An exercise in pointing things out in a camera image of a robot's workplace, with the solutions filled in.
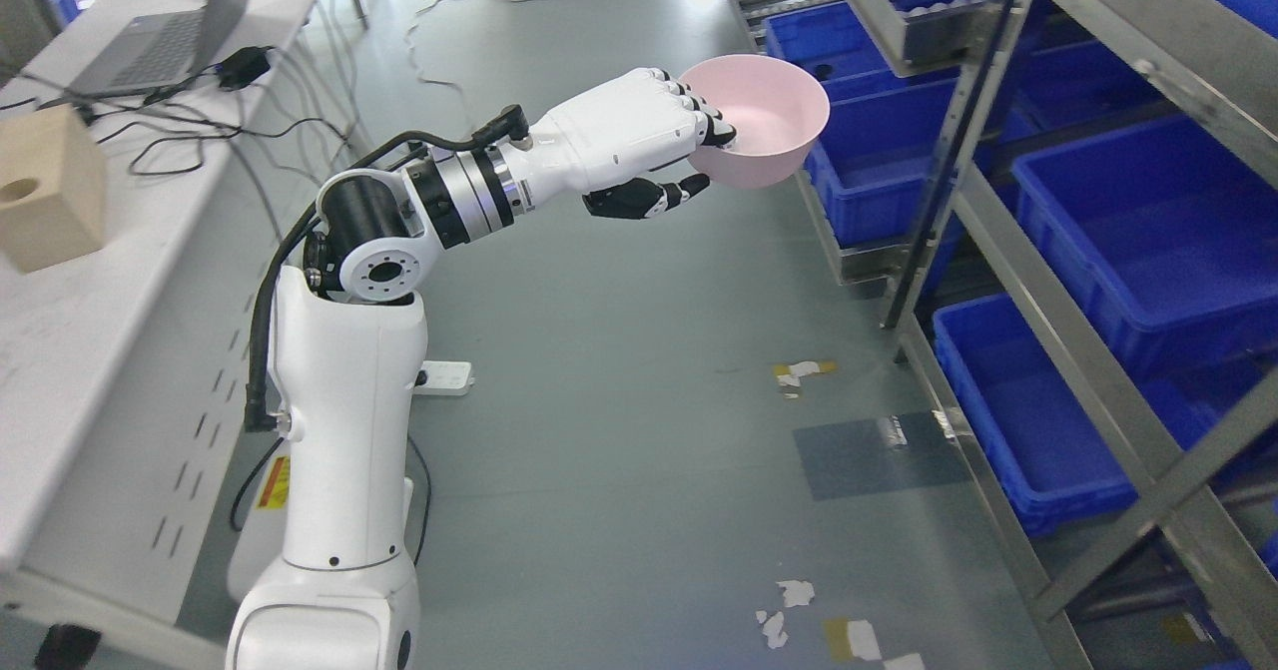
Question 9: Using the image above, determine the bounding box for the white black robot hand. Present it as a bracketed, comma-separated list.
[498, 68, 737, 220]

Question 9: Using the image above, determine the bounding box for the pink ikea bowl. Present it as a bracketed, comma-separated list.
[680, 52, 829, 191]

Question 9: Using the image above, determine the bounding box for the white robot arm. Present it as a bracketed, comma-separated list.
[225, 146, 530, 669]

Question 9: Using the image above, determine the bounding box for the blue bin rack middle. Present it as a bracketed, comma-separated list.
[1012, 118, 1277, 378]

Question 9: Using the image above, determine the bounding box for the blue bin rack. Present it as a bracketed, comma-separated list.
[932, 294, 1275, 537]
[1012, 118, 1277, 378]
[764, 4, 959, 251]

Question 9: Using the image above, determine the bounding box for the steel shelf rack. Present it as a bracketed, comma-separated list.
[721, 0, 1278, 670]

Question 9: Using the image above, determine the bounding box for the white power strip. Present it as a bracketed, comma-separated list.
[412, 361, 475, 396]

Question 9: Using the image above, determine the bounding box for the blue bin rack far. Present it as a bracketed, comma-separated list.
[764, 4, 959, 251]

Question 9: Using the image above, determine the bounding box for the black power adapter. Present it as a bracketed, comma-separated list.
[216, 46, 273, 91]

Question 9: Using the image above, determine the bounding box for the grey laptop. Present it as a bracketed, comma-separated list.
[69, 0, 250, 98]

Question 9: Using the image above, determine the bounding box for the white desk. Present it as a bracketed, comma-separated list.
[3, 0, 351, 669]

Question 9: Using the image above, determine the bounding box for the blue bin rack lower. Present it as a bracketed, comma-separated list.
[932, 294, 1275, 537]

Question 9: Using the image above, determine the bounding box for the wooden block with hole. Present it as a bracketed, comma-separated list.
[1, 105, 109, 274]

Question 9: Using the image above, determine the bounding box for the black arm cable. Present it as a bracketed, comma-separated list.
[244, 104, 530, 433]

